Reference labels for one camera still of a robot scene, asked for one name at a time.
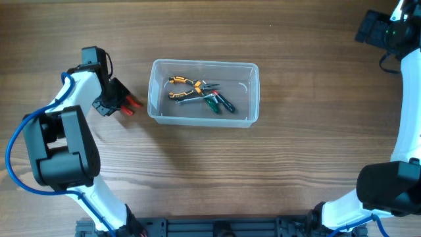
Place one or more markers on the orange black pliers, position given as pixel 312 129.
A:
pixel 183 88

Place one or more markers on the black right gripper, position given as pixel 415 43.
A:
pixel 375 37

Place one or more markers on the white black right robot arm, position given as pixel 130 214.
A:
pixel 390 189

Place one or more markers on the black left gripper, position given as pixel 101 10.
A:
pixel 104 108

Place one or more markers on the red black screwdriver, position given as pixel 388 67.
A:
pixel 221 99

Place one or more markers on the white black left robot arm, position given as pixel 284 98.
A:
pixel 62 151

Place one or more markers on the red handled cutters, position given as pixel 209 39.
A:
pixel 131 105

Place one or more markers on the silver socket wrench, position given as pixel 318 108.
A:
pixel 190 99

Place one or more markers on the green handled screwdriver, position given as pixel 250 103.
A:
pixel 212 102

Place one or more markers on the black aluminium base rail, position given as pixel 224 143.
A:
pixel 281 226

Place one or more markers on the clear plastic container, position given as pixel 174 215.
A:
pixel 237 82

